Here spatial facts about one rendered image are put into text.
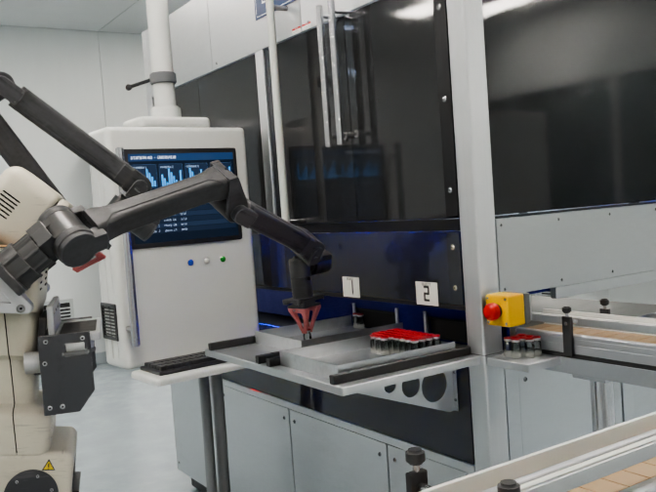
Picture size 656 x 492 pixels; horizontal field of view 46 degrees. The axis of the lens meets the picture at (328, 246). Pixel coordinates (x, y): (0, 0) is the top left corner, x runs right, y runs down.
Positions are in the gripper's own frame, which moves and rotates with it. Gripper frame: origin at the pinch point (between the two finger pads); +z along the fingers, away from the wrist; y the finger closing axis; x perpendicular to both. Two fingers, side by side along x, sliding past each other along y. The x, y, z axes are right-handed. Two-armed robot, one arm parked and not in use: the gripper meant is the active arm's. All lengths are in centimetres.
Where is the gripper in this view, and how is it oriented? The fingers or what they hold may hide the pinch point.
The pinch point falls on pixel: (307, 329)
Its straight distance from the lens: 212.5
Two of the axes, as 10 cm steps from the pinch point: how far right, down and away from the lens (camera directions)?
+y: 6.7, -1.3, 7.3
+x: -7.3, 0.3, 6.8
